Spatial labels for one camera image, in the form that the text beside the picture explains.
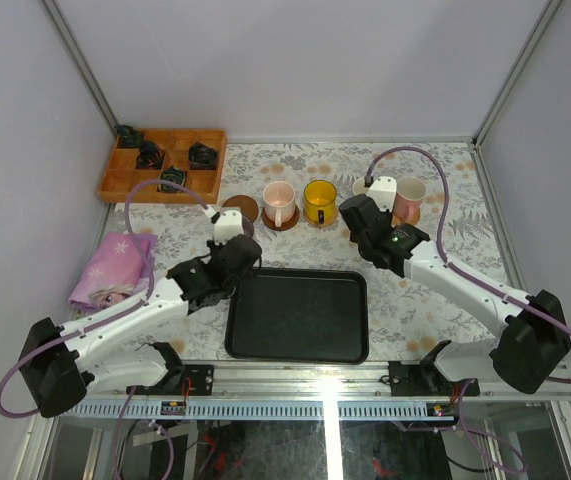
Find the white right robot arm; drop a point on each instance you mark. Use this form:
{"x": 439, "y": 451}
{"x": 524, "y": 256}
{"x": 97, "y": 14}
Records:
{"x": 528, "y": 339}

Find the dark rolled fabric bundle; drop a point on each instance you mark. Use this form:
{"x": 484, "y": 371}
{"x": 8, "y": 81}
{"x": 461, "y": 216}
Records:
{"x": 202, "y": 157}
{"x": 150, "y": 156}
{"x": 128, "y": 137}

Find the brown wooden coaster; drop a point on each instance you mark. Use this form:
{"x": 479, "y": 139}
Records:
{"x": 247, "y": 205}
{"x": 292, "y": 222}

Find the purple patterned cloth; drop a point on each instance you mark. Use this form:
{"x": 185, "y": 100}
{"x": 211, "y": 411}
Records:
{"x": 118, "y": 269}

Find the yellow glass cup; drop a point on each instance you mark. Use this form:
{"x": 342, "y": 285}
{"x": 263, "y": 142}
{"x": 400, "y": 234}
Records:
{"x": 320, "y": 200}

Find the aluminium front frame rail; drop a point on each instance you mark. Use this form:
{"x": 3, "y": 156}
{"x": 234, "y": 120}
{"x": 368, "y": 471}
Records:
{"x": 273, "y": 381}

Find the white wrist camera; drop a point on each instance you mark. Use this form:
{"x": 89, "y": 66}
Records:
{"x": 227, "y": 223}
{"x": 383, "y": 202}

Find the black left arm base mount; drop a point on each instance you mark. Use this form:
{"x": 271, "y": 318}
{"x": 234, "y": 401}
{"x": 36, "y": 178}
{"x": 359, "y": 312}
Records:
{"x": 192, "y": 380}

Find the blue mug cream inside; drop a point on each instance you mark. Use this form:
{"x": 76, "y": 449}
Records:
{"x": 360, "y": 187}

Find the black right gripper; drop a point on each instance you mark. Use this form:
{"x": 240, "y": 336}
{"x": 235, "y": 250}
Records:
{"x": 387, "y": 213}

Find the orange wooden divided tray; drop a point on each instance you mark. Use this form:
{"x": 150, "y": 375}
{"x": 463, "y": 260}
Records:
{"x": 121, "y": 174}

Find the mauve mug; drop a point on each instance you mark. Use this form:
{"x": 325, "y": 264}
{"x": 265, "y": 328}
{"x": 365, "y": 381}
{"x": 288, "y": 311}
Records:
{"x": 248, "y": 226}

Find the light pink mug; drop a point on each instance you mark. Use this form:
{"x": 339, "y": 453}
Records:
{"x": 279, "y": 202}

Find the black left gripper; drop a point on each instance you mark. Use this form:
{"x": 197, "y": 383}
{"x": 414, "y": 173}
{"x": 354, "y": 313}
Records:
{"x": 244, "y": 248}

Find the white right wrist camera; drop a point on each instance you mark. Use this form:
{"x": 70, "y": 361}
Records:
{"x": 383, "y": 202}

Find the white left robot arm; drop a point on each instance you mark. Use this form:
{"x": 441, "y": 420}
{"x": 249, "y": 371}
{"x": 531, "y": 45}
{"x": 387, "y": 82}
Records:
{"x": 61, "y": 364}

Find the black serving tray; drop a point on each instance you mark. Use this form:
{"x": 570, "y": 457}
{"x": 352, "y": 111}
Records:
{"x": 299, "y": 315}

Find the pink mug cream inside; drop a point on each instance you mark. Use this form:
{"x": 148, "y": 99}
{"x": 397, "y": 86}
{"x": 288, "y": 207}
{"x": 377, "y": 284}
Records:
{"x": 410, "y": 193}

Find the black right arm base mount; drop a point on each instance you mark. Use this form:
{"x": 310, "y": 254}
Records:
{"x": 419, "y": 379}

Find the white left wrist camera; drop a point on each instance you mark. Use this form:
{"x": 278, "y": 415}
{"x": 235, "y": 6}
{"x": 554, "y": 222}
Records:
{"x": 227, "y": 223}

